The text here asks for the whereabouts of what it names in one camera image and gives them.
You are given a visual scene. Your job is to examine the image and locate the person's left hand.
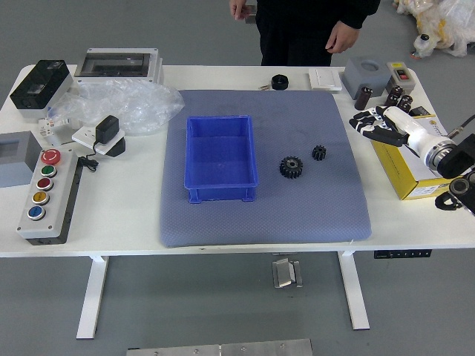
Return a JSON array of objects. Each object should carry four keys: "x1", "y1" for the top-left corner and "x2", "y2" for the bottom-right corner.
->
[{"x1": 325, "y1": 20, "x2": 361, "y2": 54}]

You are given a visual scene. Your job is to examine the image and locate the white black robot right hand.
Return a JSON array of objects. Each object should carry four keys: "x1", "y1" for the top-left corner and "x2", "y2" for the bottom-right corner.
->
[{"x1": 349, "y1": 105, "x2": 448, "y2": 159}]

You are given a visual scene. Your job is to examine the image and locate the person's right hand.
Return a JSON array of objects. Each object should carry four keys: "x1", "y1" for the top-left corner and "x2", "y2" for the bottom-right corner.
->
[{"x1": 229, "y1": 0, "x2": 257, "y2": 20}]

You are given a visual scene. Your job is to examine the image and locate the small black gear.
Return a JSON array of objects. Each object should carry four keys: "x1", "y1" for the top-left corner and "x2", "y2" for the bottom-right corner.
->
[{"x1": 311, "y1": 144, "x2": 332, "y2": 162}]

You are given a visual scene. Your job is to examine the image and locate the big black gear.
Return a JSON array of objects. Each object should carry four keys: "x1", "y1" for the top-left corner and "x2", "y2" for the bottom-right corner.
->
[{"x1": 278, "y1": 155, "x2": 305, "y2": 179}]

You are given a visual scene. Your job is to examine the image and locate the yellow white cardboard box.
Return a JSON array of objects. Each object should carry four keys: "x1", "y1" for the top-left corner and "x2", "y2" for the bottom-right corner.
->
[{"x1": 370, "y1": 113, "x2": 463, "y2": 201}]

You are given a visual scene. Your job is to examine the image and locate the blue plastic box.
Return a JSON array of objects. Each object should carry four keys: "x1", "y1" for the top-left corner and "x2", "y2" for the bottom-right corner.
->
[{"x1": 184, "y1": 115, "x2": 259, "y2": 205}]

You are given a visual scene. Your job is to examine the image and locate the black box with white base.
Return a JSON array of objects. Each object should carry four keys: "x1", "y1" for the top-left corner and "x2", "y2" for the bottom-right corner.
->
[{"x1": 9, "y1": 59, "x2": 74, "y2": 120}]

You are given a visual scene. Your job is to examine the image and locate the grey box with window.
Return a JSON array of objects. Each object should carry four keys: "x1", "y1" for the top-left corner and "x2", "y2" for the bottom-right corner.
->
[{"x1": 0, "y1": 131, "x2": 42, "y2": 188}]

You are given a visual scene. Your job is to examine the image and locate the grey push-button control box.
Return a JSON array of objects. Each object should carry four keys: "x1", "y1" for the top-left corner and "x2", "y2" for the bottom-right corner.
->
[{"x1": 16, "y1": 148, "x2": 83, "y2": 246}]

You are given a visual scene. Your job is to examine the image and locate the grey block with round hole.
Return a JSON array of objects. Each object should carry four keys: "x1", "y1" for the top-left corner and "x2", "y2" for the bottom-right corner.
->
[{"x1": 341, "y1": 56, "x2": 393, "y2": 100}]

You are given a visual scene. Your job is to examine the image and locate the person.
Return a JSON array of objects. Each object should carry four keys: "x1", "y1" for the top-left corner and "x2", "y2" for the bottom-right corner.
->
[{"x1": 255, "y1": 0, "x2": 381, "y2": 67}]

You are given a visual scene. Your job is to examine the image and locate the plastic-wrapped bundle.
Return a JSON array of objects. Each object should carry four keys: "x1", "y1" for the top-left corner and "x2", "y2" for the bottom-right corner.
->
[{"x1": 393, "y1": 0, "x2": 475, "y2": 59}]

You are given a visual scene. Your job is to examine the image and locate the black table control panel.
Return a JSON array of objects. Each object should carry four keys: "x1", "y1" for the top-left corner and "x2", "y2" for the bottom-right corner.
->
[{"x1": 373, "y1": 250, "x2": 433, "y2": 260}]

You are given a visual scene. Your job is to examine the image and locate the clear plastic bag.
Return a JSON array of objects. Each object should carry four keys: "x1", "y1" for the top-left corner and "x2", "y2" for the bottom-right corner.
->
[{"x1": 47, "y1": 78, "x2": 186, "y2": 136}]

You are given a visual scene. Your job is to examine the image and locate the blue-grey padded mat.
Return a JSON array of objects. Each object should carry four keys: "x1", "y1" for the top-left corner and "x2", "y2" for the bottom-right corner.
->
[{"x1": 159, "y1": 89, "x2": 373, "y2": 248}]

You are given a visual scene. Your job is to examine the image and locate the white table leg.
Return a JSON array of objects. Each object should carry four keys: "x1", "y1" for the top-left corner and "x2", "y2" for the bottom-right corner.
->
[
  {"x1": 337, "y1": 251, "x2": 371, "y2": 331},
  {"x1": 76, "y1": 255, "x2": 109, "y2": 340}
]

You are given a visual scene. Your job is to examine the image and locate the black power adapter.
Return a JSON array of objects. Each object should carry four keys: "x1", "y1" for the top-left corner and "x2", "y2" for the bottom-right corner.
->
[{"x1": 95, "y1": 114, "x2": 120, "y2": 144}]

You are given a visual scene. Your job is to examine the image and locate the white power socket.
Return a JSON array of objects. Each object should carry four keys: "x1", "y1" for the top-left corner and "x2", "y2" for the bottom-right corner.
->
[{"x1": 71, "y1": 125, "x2": 127, "y2": 159}]

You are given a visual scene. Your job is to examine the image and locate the grey metal plate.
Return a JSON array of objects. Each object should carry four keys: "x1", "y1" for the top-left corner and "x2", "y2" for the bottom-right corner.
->
[{"x1": 125, "y1": 338, "x2": 313, "y2": 356}]

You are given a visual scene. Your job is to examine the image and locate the white wall switch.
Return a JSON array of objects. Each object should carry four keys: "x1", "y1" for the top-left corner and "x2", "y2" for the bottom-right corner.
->
[{"x1": 308, "y1": 68, "x2": 343, "y2": 91}]

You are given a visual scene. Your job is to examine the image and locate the grey red-black button switch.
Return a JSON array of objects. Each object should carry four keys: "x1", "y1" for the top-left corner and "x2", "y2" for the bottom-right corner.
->
[{"x1": 385, "y1": 61, "x2": 418, "y2": 93}]

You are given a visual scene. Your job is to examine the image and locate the grey enclosure with clear window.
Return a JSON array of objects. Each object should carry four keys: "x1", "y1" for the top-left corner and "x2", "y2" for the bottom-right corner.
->
[{"x1": 73, "y1": 47, "x2": 165, "y2": 85}]

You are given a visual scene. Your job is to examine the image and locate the metal floor bracket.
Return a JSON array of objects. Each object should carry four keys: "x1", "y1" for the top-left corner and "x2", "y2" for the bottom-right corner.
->
[{"x1": 272, "y1": 258, "x2": 304, "y2": 289}]

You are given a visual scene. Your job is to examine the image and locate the black adapter cord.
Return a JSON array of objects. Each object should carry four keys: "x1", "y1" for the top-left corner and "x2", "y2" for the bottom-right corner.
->
[{"x1": 76, "y1": 140, "x2": 100, "y2": 172}]

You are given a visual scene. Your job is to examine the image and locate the white cable connectors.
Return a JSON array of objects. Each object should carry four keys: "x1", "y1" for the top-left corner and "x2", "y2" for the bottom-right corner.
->
[{"x1": 38, "y1": 116, "x2": 73, "y2": 135}]

